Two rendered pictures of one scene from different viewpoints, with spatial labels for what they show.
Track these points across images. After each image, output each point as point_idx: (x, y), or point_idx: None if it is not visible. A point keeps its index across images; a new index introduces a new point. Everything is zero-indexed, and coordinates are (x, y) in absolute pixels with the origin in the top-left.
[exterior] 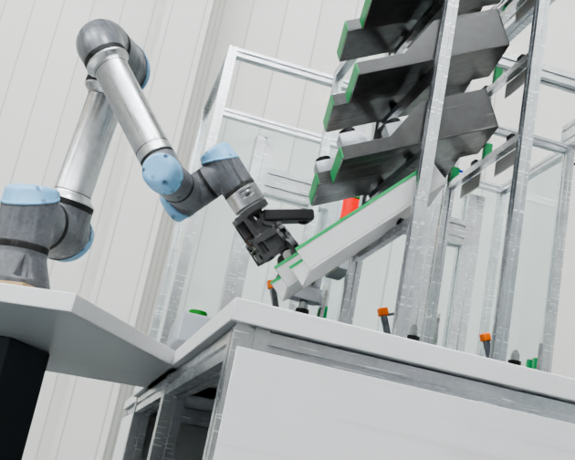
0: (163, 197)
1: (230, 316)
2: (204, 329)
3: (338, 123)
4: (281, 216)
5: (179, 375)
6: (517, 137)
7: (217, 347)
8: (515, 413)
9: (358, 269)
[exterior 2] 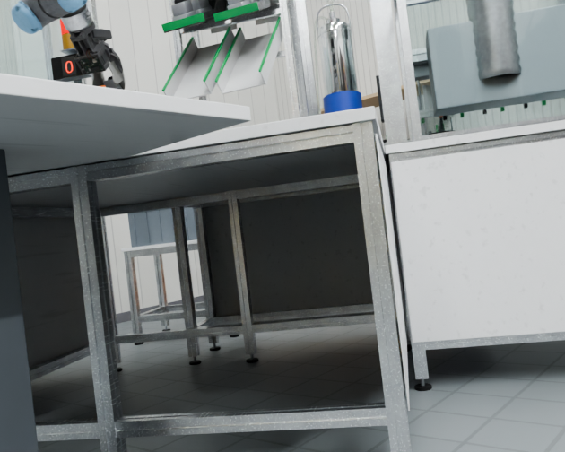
0: (52, 13)
1: (371, 117)
2: (273, 126)
3: None
4: (100, 35)
5: (144, 162)
6: (289, 5)
7: (312, 136)
8: (382, 153)
9: None
